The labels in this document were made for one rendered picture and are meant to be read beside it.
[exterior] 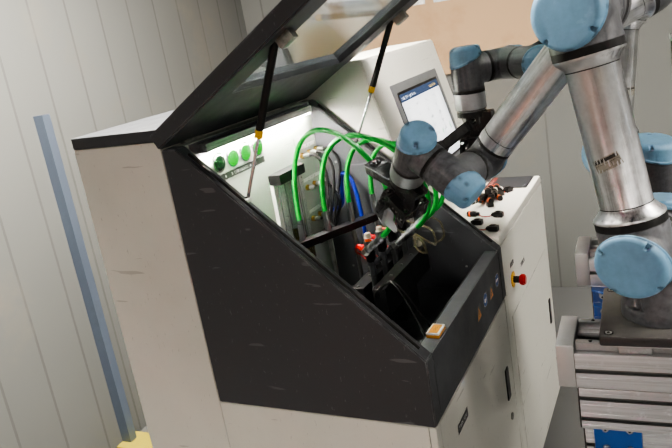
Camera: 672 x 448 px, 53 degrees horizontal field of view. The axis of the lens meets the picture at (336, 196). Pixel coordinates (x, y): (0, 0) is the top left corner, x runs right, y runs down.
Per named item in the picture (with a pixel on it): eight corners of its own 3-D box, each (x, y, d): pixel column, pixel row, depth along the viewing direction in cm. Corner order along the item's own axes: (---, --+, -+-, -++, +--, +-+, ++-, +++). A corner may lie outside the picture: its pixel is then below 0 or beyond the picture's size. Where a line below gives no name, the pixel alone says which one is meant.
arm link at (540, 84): (607, -48, 121) (463, 151, 150) (587, -46, 113) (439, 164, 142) (661, -10, 118) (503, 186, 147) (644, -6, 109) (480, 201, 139)
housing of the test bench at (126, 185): (277, 649, 192) (155, 129, 156) (197, 624, 205) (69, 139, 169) (431, 387, 312) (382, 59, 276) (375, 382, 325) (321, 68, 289)
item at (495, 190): (500, 209, 228) (498, 193, 227) (469, 210, 233) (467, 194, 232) (514, 190, 248) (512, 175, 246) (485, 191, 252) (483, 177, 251)
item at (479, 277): (441, 418, 150) (432, 352, 146) (423, 416, 152) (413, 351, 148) (503, 300, 203) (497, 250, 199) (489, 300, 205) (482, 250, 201)
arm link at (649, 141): (653, 198, 162) (650, 143, 159) (613, 189, 175) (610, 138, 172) (692, 187, 166) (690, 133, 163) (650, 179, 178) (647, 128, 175)
